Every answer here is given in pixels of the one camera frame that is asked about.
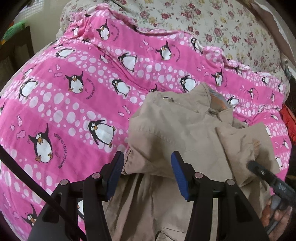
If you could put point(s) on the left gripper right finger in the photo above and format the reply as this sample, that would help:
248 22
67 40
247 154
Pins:
237 220

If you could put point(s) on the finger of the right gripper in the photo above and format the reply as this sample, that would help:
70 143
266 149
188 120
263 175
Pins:
280 188

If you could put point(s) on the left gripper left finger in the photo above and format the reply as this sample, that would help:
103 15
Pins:
82 201

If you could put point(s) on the beige zip jacket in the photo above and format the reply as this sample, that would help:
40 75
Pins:
147 204

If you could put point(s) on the right hand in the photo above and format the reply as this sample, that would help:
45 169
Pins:
276 215

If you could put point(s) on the red cushion at bedside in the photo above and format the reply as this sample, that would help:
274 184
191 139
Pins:
289 120

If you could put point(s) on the pink penguin blanket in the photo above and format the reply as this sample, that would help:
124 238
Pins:
67 112

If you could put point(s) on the dark wooden side cabinet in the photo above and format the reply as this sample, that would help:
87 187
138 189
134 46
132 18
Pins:
22 38

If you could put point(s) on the floral bed sheet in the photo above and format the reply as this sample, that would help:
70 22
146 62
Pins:
229 25

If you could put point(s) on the green plastic basket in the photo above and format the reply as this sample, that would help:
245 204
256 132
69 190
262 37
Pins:
13 29

